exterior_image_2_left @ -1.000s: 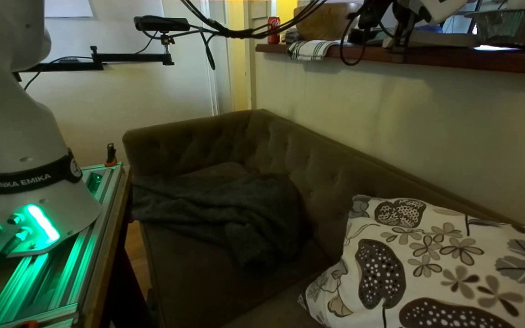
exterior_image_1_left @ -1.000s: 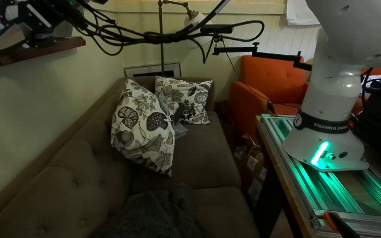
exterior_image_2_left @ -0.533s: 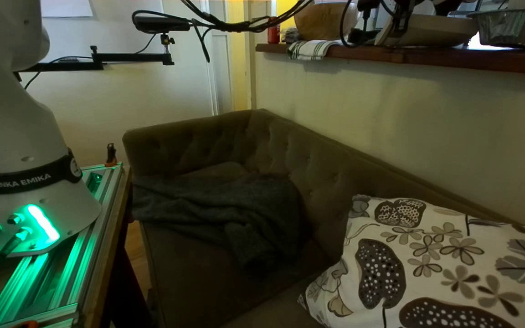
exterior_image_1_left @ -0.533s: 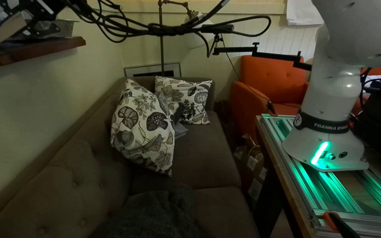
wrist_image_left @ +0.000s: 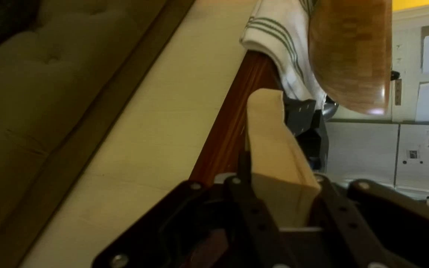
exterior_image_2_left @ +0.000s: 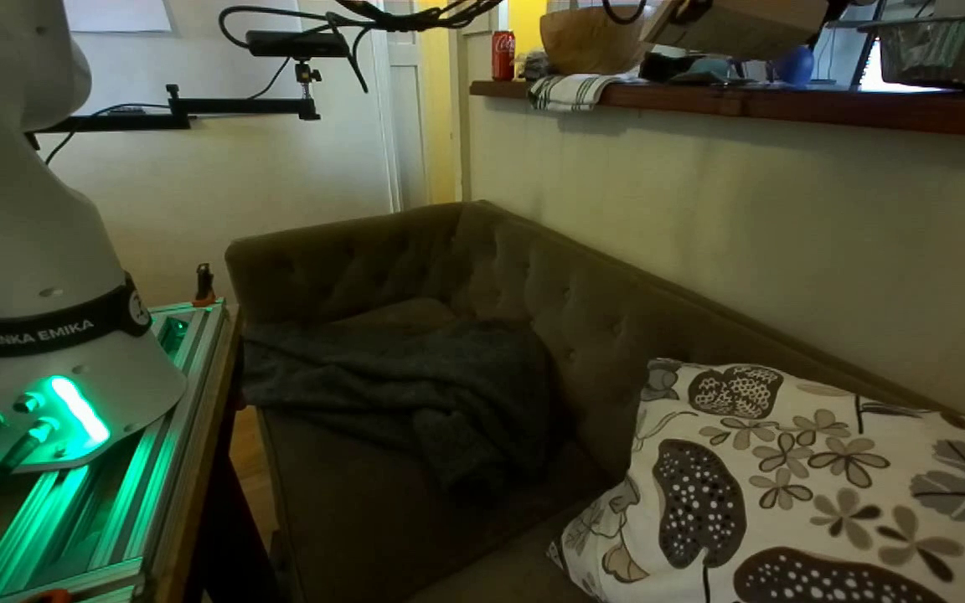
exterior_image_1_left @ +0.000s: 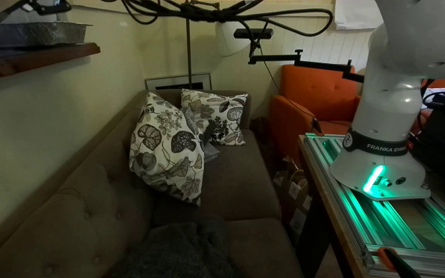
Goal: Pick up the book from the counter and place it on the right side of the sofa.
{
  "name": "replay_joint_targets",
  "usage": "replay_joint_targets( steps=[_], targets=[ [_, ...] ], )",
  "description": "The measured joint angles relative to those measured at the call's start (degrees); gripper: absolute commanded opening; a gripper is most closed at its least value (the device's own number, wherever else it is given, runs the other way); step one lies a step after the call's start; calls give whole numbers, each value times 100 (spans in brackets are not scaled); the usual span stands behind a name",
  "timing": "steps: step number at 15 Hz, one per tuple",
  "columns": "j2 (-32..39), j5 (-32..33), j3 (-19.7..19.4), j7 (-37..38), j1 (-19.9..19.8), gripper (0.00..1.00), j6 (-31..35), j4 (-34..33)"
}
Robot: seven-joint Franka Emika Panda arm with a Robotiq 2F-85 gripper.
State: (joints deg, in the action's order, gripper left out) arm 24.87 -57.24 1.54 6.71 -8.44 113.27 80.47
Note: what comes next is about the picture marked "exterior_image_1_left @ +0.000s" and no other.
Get brown tufted sofa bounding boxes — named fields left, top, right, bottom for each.
left=0, top=89, right=304, bottom=278

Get aluminium foil tray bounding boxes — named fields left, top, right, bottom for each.
left=0, top=22, right=93, bottom=49

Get wooden shelf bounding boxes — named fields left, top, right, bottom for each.
left=0, top=42, right=102, bottom=84

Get framed picture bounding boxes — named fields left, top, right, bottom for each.
left=144, top=72, right=212, bottom=92

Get floor lamp with white shade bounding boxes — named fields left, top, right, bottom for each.
left=184, top=0, right=253, bottom=92

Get large floral pillow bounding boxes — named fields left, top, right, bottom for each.
left=129, top=92, right=205, bottom=207

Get small floral pillow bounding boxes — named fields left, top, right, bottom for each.
left=180, top=88, right=249, bottom=146

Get grey folded cloth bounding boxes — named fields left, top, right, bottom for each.
left=203, top=142, right=220, bottom=163

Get dark grey blanket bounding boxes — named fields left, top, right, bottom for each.
left=109, top=215, right=247, bottom=278

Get orange armchair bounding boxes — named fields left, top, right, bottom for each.
left=269, top=64, right=445, bottom=164

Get white paper sheet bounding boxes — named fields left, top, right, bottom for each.
left=334, top=0, right=384, bottom=31

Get brown paper bags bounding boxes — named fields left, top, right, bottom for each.
left=272, top=156, right=313, bottom=237

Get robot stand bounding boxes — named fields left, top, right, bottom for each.
left=298, top=133, right=445, bottom=278

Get black equipment box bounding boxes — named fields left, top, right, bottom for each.
left=411, top=83, right=445, bottom=175

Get orange and black clamp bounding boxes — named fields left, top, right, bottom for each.
left=376, top=247, right=421, bottom=278

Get camera on mount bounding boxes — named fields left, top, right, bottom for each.
left=233, top=28, right=365, bottom=84

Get black cable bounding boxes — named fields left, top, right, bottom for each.
left=258, top=46, right=324, bottom=135

